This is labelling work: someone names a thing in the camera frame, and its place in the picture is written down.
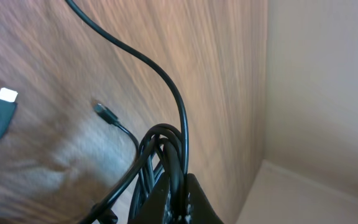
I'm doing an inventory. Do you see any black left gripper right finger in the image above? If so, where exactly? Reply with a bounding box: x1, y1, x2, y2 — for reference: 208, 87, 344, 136
185, 174, 223, 224

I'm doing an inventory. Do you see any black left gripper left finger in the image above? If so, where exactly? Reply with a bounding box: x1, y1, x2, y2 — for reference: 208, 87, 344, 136
127, 173, 173, 224

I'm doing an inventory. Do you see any thin black cable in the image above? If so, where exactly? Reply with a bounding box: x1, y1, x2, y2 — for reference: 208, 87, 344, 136
65, 0, 190, 224

